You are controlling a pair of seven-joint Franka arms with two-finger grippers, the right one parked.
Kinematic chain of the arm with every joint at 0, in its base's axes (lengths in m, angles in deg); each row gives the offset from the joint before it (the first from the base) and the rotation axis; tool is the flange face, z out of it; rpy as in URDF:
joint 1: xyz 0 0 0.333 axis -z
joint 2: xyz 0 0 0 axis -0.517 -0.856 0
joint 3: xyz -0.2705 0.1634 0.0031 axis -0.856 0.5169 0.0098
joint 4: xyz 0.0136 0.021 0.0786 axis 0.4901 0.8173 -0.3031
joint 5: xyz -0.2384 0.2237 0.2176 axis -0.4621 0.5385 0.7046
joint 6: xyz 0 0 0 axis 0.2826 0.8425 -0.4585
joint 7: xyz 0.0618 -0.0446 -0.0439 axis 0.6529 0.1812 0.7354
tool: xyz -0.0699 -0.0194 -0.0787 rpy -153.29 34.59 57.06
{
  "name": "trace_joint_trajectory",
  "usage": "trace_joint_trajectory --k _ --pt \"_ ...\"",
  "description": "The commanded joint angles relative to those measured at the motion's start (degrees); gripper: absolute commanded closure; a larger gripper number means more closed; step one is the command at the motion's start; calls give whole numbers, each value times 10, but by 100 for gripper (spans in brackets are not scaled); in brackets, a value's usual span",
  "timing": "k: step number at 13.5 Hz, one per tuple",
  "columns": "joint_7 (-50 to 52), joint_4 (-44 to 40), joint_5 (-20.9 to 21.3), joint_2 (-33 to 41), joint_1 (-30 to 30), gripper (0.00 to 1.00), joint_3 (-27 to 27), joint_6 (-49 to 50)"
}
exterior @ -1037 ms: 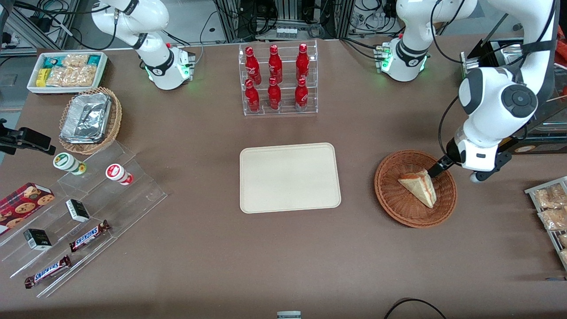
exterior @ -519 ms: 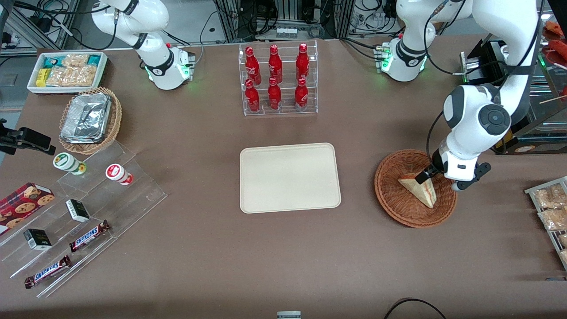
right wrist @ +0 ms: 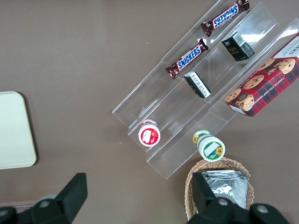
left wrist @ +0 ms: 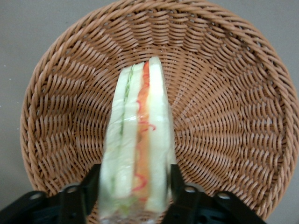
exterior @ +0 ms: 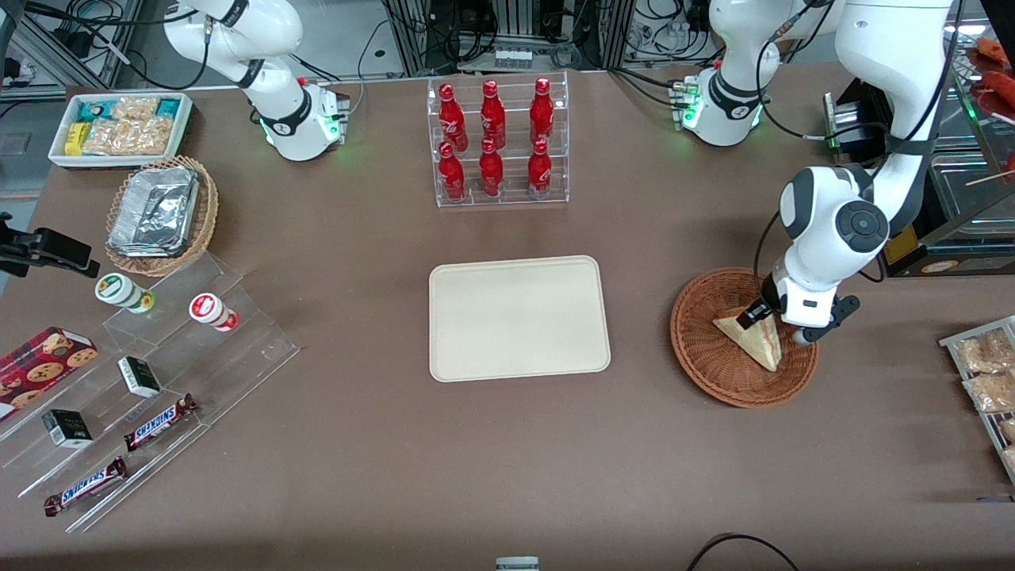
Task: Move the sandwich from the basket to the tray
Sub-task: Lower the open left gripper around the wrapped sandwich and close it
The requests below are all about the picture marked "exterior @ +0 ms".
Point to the triangular sandwich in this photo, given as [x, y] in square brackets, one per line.
[753, 345]

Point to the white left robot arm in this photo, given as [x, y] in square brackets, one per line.
[896, 63]

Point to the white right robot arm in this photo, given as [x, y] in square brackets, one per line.
[277, 119]

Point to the round brown wicker basket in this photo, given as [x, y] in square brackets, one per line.
[706, 357]

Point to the silver foil tray stack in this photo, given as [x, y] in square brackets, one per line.
[155, 210]

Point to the light wicker basket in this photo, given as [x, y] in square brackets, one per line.
[204, 222]

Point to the grey metal snack tray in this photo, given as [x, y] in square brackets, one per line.
[951, 342]

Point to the beige rectangular tray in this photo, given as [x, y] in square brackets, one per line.
[519, 317]

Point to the green lid yoghurt cup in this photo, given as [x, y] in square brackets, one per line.
[115, 288]

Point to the white rectangular snack bin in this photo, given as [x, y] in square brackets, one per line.
[119, 160]

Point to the yellow snack packet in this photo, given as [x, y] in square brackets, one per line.
[75, 139]

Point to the black hot food warmer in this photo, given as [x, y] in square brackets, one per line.
[900, 250]

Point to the red cookie box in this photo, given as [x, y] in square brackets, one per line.
[40, 369]

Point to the large clear cracker pack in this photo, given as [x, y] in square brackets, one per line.
[131, 136]

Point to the teal snack packet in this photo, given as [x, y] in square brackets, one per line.
[168, 107]
[93, 111]

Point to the small black carton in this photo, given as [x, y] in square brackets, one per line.
[67, 428]
[139, 377]

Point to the red lid yoghurt cup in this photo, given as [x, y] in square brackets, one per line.
[208, 308]

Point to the small clear cracker pack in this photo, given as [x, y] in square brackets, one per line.
[135, 109]

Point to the clear bagged pastry pack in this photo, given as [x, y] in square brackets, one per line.
[1007, 430]
[991, 392]
[1009, 460]
[983, 353]

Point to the clear acrylic stepped display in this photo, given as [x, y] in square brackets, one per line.
[230, 349]

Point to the Snickers chocolate bar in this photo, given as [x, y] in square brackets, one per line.
[158, 423]
[86, 486]

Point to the stainless steel pan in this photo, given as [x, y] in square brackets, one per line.
[971, 186]

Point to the red cola bottle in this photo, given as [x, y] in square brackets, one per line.
[493, 119]
[452, 178]
[540, 173]
[491, 174]
[541, 115]
[452, 119]

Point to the clear acrylic bottle rack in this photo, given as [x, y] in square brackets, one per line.
[515, 198]

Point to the small grey device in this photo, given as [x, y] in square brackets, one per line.
[517, 564]

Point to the white power strip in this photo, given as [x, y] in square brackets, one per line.
[513, 58]

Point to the aluminium equipment rack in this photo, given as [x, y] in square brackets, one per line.
[515, 24]

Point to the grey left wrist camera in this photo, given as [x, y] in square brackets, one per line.
[844, 309]

